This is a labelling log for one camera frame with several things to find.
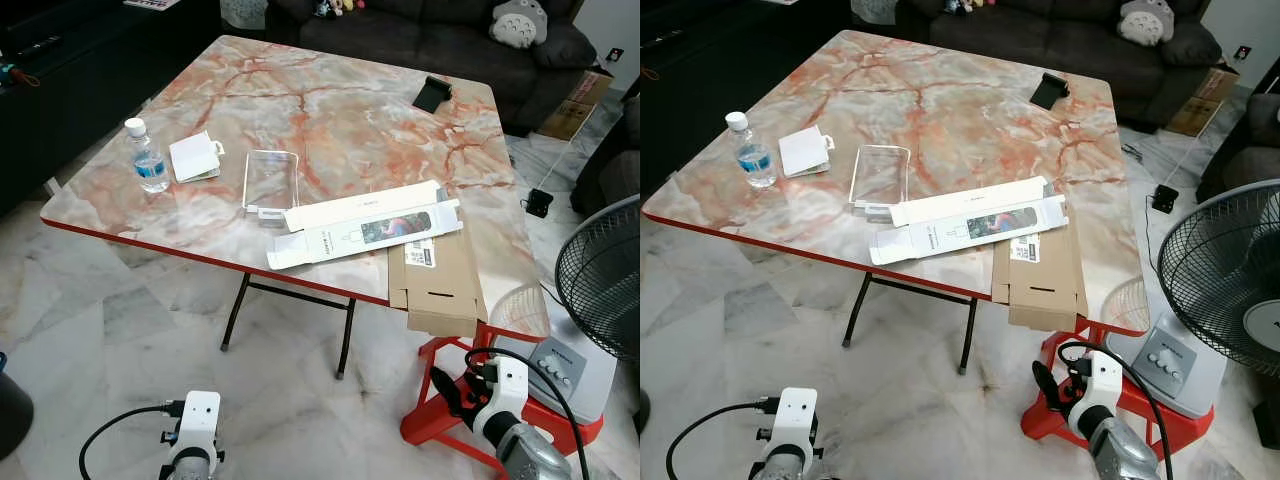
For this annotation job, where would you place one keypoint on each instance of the large brown cardboard carton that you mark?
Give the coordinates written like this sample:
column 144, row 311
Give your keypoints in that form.
column 1202, row 100
column 575, row 105

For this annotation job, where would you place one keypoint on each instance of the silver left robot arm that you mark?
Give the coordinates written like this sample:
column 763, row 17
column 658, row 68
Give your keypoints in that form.
column 785, row 470
column 190, row 470

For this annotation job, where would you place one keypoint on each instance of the clear plastic tray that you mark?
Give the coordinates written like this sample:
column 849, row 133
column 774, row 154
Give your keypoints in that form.
column 880, row 176
column 271, row 180

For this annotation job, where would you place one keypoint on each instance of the dark armchair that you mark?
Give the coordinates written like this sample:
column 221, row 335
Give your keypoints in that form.
column 1250, row 140
column 612, row 160

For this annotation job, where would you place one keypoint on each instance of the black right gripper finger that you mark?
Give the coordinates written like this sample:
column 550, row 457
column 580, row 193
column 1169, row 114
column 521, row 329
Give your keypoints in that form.
column 1045, row 385
column 448, row 395

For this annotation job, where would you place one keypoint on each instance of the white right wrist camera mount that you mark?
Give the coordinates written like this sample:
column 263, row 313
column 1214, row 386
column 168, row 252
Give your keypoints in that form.
column 507, row 388
column 1100, row 385

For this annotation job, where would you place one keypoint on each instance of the pale grey cushion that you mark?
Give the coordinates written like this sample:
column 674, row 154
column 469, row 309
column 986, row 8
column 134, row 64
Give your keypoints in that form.
column 876, row 10
column 244, row 12

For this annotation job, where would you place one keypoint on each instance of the dark grey rubbish bin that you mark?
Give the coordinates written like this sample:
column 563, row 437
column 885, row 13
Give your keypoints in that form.
column 12, row 415

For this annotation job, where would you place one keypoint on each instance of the black TV cabinet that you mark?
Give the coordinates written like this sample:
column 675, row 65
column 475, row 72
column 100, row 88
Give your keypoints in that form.
column 90, row 90
column 720, row 70

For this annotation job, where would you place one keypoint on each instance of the red plastic stool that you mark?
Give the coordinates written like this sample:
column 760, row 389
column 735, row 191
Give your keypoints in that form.
column 432, row 415
column 1045, row 420

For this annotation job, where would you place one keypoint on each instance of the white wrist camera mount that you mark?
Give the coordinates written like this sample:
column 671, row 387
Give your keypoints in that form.
column 197, row 420
column 793, row 418
column 507, row 388
column 1100, row 385

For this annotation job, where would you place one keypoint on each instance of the small colourful plush toys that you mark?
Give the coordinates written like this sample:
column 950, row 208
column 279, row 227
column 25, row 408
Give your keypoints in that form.
column 962, row 6
column 338, row 8

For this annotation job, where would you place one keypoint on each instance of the dark grey fabric sofa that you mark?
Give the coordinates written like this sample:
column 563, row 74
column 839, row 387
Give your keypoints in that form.
column 1040, row 42
column 430, row 45

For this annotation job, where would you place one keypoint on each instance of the brown cardboard box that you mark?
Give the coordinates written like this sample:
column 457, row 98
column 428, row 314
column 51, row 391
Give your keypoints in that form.
column 1045, row 290
column 442, row 292

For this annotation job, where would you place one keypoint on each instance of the long white product box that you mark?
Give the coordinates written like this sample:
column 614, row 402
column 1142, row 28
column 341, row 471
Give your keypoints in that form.
column 950, row 236
column 350, row 238

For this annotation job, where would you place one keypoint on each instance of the black metal table leg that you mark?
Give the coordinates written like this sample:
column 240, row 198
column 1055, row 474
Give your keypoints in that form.
column 346, row 338
column 858, row 310
column 235, row 312
column 968, row 336

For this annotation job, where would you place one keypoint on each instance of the grey Totoro plush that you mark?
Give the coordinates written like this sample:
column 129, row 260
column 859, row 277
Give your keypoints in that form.
column 1146, row 20
column 519, row 22

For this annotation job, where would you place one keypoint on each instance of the black power adapter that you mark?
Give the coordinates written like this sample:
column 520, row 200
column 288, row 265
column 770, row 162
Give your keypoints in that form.
column 1164, row 197
column 539, row 203

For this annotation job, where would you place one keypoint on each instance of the small white carton box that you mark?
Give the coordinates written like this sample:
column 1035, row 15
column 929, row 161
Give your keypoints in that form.
column 804, row 152
column 194, row 157

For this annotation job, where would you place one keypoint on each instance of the clear plastic water bottle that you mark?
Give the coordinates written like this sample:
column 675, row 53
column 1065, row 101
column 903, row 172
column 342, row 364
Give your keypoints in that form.
column 150, row 162
column 753, row 157

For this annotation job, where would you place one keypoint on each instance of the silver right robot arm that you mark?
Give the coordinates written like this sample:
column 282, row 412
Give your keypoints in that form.
column 530, row 455
column 1125, row 452

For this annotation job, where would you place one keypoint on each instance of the black grey standing fan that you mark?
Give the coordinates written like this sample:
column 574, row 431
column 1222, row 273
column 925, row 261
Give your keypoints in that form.
column 603, row 280
column 1215, row 270

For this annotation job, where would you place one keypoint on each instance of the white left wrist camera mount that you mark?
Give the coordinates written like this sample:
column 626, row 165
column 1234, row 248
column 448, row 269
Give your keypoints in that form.
column 793, row 418
column 197, row 420

